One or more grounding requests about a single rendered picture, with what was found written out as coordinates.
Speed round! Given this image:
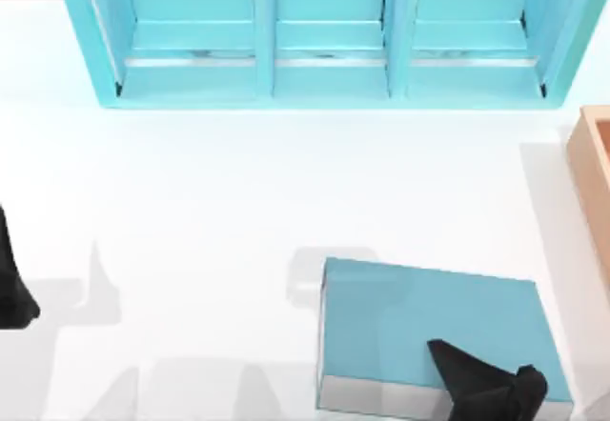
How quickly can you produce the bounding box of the blue book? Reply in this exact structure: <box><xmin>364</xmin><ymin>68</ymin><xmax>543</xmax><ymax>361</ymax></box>
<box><xmin>315</xmin><ymin>255</ymin><xmax>576</xmax><ymax>416</ymax></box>

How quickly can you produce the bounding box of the salmon-coloured shallow box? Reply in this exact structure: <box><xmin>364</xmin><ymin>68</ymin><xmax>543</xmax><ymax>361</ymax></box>
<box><xmin>565</xmin><ymin>104</ymin><xmax>610</xmax><ymax>277</ymax></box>

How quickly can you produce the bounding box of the light blue rack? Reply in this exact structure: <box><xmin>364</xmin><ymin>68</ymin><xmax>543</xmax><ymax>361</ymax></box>
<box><xmin>52</xmin><ymin>0</ymin><xmax>610</xmax><ymax>110</ymax></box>

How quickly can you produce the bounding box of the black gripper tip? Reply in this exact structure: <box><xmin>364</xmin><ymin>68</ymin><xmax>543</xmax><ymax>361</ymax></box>
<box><xmin>0</xmin><ymin>205</ymin><xmax>42</xmax><ymax>332</ymax></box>

